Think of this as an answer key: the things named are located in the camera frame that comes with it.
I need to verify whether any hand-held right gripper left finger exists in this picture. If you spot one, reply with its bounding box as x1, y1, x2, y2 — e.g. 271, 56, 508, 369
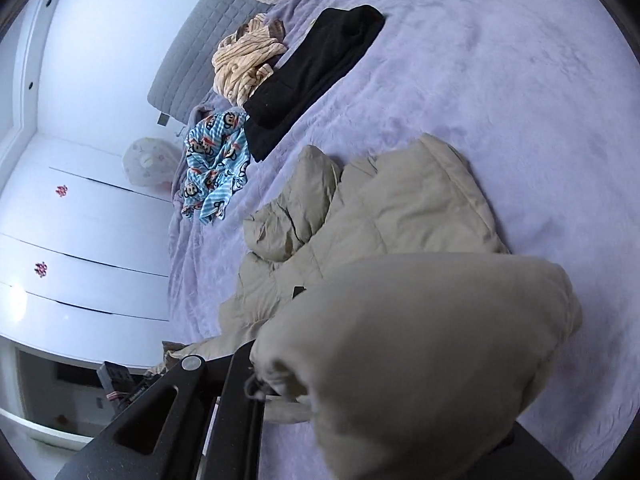
55, 342, 266, 480

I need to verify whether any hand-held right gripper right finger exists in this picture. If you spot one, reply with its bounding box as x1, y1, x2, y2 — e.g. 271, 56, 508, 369
480, 422, 573, 480

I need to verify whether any beige puffer jacket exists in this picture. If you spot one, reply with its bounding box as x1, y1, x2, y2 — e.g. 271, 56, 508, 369
218, 133, 583, 480

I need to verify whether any white shelf unit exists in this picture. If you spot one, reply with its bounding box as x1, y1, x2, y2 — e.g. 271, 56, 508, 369
0, 335, 166, 453

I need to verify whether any white wardrobe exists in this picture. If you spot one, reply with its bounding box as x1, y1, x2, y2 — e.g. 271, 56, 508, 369
0, 130, 176, 371

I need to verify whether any blue monkey print garment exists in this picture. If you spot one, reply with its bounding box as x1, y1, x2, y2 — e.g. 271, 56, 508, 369
180, 109, 251, 226

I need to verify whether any black folded garment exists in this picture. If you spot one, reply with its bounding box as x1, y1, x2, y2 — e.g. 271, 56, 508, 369
243, 4, 387, 163

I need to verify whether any yellow striped garment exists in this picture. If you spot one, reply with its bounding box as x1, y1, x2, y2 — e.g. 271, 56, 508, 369
211, 12, 289, 107

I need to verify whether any grey quilted headboard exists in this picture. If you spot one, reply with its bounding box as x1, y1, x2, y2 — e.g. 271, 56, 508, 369
147, 0, 273, 126

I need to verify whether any lavender bed blanket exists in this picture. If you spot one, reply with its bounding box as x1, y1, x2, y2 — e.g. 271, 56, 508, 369
167, 0, 640, 480

